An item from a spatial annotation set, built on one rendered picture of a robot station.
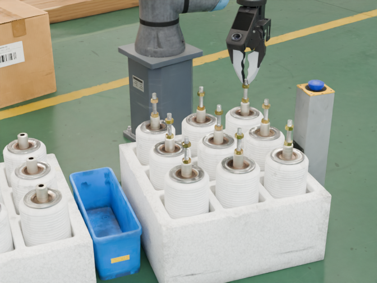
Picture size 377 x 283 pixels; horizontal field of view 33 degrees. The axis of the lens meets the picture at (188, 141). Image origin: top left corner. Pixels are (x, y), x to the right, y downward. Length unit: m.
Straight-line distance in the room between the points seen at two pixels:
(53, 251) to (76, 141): 0.81
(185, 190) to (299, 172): 0.26
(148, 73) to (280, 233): 0.67
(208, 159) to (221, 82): 1.03
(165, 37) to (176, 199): 0.65
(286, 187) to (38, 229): 0.53
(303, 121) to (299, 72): 0.96
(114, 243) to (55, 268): 0.17
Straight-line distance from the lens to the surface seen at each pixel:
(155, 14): 1.83
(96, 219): 1.66
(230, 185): 1.36
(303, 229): 1.46
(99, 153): 1.97
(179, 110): 1.93
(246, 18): 1.49
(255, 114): 1.61
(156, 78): 1.85
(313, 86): 1.61
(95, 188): 1.67
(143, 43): 1.86
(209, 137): 1.49
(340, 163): 1.94
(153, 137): 1.51
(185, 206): 1.33
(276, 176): 1.41
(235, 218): 1.36
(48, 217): 1.27
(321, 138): 1.66
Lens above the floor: 0.94
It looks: 28 degrees down
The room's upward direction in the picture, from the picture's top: straight up
